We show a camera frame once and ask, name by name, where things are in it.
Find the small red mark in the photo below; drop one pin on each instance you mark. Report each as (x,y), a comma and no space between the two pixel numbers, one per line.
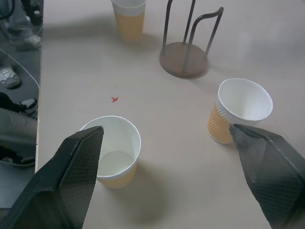
(114,99)

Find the grey trouser leg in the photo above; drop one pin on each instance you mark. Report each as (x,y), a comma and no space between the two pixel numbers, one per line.
(14,128)
(16,23)

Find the metal cup holder stand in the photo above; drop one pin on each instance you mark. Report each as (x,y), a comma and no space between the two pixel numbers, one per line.
(183,57)

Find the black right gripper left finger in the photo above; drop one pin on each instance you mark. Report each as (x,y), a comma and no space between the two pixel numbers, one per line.
(71,176)

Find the orange and white paper cup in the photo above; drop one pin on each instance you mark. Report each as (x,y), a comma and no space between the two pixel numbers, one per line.
(119,152)
(240,107)
(129,21)

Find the black and white sneaker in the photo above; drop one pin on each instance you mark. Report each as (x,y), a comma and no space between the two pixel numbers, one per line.
(19,161)
(29,105)

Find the white and grey sneaker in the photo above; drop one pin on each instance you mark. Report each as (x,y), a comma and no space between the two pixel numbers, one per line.
(8,76)
(32,41)

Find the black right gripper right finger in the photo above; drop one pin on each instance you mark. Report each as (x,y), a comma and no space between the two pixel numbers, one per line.
(274,171)

